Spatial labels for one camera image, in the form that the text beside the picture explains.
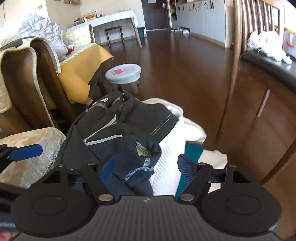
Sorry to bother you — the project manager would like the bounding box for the white gift bag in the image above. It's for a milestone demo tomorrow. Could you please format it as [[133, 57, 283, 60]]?
[[283, 29, 296, 59]]

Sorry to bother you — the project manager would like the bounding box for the yellow cloth covered furniture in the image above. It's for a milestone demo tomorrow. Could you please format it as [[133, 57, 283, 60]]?
[[59, 43, 114, 105]]

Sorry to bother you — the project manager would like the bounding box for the round grey stool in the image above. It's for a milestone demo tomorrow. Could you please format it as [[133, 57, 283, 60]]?
[[105, 63, 142, 94]]

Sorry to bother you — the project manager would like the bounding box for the teal cloth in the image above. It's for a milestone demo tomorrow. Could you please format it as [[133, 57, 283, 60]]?
[[175, 143, 204, 200]]

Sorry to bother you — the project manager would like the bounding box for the white clothing pile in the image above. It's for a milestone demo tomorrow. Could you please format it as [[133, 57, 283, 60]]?
[[143, 98, 228, 196]]

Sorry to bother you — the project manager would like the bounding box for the grey crumpled jacket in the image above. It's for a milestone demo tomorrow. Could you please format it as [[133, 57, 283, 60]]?
[[18, 14, 68, 62]]

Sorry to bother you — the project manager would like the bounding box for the white side table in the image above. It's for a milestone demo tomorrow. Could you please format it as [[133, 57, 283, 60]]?
[[66, 10, 142, 48]]

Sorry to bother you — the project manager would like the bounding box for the dark entrance door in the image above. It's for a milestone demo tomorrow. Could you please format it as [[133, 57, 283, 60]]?
[[142, 0, 170, 32]]

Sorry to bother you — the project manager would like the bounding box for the small dark stool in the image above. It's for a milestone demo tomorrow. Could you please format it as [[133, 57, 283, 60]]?
[[104, 26, 125, 48]]

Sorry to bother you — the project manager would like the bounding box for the wooden chair black seat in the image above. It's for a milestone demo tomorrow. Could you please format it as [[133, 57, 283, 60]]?
[[217, 1, 295, 186]]

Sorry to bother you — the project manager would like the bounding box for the white cloth on chair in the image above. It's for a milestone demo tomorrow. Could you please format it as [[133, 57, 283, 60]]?
[[247, 31, 292, 65]]

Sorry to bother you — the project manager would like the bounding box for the lace patterned tablecloth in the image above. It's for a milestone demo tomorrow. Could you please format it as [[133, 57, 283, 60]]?
[[1, 128, 66, 189]]

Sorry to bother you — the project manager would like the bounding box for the black garment white stitching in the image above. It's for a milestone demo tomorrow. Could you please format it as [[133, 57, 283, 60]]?
[[55, 91, 178, 198]]

